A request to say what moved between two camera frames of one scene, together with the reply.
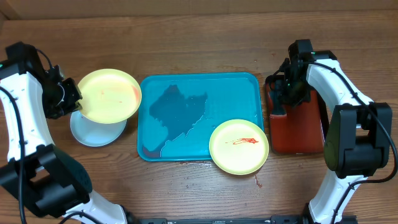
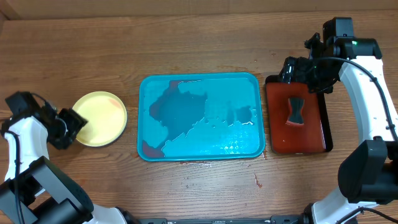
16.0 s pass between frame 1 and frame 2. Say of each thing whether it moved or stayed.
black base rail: stayed
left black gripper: moved
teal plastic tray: stayed
